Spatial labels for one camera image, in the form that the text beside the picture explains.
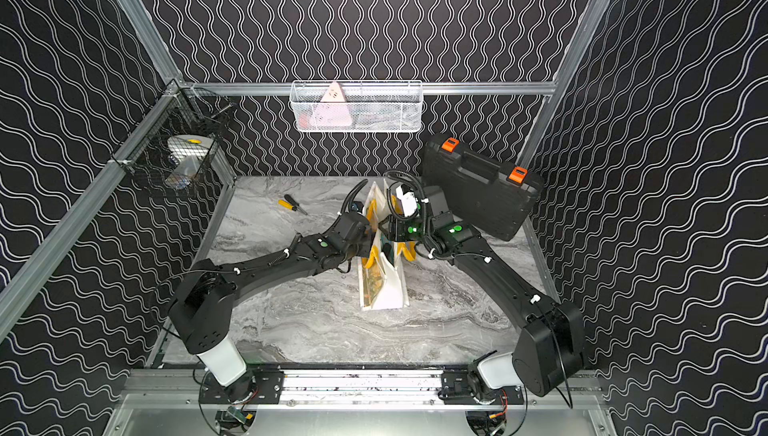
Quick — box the white pouch with yellow handles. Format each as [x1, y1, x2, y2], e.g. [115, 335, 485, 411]
[357, 182, 417, 311]

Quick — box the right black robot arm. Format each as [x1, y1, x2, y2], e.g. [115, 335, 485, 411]
[383, 170, 585, 402]

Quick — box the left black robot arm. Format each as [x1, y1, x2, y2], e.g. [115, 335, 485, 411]
[169, 180, 374, 400]

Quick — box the yellow black screwdriver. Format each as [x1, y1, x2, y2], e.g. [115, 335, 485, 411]
[278, 194, 307, 215]

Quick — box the black tool case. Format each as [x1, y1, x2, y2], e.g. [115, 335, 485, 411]
[421, 134, 544, 242]

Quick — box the pink triangle card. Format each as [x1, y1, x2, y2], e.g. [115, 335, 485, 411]
[309, 82, 353, 130]

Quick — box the white wire wall basket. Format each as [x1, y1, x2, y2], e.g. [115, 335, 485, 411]
[289, 80, 424, 134]

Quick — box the silver mounting rail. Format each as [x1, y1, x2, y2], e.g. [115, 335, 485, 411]
[198, 366, 524, 409]

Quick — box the black wire corner basket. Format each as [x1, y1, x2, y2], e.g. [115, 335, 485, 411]
[115, 87, 235, 200]

